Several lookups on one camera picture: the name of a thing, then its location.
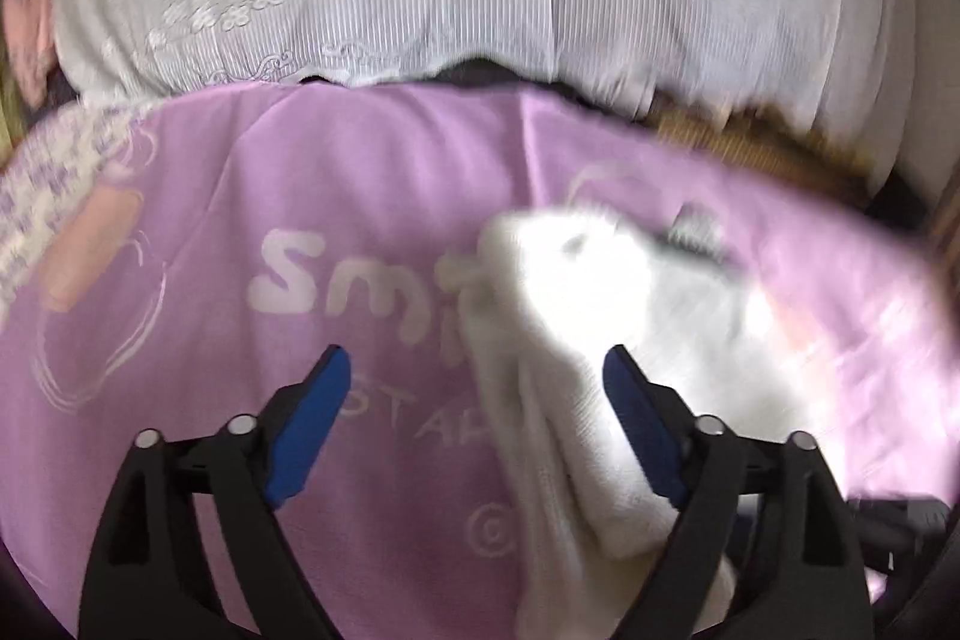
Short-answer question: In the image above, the purple smile print blanket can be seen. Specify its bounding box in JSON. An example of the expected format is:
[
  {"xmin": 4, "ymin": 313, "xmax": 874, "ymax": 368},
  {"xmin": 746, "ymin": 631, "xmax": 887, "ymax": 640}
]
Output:
[{"xmin": 2, "ymin": 85, "xmax": 958, "ymax": 638}]

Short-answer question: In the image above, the pink floral pillow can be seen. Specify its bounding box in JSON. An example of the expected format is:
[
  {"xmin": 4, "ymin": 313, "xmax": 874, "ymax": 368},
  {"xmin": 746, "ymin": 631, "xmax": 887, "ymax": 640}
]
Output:
[{"xmin": 2, "ymin": 0, "xmax": 59, "ymax": 110}]

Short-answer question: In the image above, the purple floral bed sheet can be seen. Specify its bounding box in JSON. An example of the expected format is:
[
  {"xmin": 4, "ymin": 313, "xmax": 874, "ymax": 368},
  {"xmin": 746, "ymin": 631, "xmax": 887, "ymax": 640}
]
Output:
[{"xmin": 0, "ymin": 101, "xmax": 156, "ymax": 320}]

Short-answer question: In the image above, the woven bamboo mat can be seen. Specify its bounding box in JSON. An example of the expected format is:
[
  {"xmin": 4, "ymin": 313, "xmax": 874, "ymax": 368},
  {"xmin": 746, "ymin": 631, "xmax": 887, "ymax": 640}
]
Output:
[{"xmin": 640, "ymin": 96, "xmax": 871, "ymax": 209}]

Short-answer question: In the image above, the white black-trimmed knit sweater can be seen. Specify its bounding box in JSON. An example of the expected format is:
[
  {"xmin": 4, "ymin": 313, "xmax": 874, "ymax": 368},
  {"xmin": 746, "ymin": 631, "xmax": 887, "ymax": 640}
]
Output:
[{"xmin": 457, "ymin": 206, "xmax": 848, "ymax": 638}]

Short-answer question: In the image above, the pile of clothes under lace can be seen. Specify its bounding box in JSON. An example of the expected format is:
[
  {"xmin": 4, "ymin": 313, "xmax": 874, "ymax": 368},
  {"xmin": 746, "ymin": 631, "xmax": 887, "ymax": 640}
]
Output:
[{"xmin": 294, "ymin": 52, "xmax": 648, "ymax": 117}]

